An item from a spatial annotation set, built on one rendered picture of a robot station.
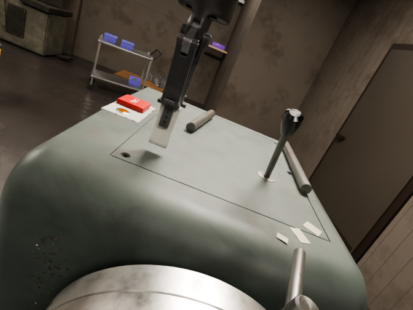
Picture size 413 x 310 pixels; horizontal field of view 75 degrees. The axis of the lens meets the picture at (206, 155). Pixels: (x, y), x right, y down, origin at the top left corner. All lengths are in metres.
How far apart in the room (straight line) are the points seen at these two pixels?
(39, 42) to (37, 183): 5.92
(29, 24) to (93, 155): 5.97
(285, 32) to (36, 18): 4.38
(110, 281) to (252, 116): 4.70
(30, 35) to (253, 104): 4.29
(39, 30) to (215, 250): 6.03
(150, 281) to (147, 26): 6.63
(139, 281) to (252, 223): 0.17
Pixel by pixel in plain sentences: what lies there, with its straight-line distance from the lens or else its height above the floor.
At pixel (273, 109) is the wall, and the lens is 4.97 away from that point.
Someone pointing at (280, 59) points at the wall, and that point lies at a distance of 4.85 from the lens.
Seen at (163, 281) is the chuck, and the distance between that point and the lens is 0.29.
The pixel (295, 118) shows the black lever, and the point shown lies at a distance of 0.42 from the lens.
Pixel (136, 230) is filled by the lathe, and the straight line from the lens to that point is 0.34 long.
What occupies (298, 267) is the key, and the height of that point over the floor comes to 1.30.
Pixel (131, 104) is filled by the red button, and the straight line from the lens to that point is 0.61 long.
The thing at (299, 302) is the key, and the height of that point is 1.32.
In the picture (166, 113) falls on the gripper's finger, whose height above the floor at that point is 1.33.
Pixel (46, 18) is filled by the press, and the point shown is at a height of 0.69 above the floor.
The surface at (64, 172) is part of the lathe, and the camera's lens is 0.36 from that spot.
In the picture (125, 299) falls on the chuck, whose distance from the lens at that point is 0.28.
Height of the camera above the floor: 1.44
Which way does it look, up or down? 22 degrees down
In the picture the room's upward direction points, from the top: 23 degrees clockwise
